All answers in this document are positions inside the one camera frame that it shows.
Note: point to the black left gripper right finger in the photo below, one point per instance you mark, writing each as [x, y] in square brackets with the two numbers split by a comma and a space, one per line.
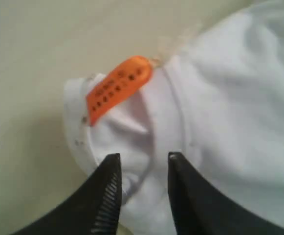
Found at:
[198, 208]

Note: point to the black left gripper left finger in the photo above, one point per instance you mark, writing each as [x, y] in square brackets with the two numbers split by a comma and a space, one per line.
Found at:
[93, 209]

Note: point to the white t-shirt red lettering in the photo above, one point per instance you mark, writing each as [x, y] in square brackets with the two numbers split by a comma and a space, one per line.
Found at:
[219, 100]

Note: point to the orange neck label tag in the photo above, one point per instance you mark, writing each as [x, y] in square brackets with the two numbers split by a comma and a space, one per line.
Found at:
[121, 83]

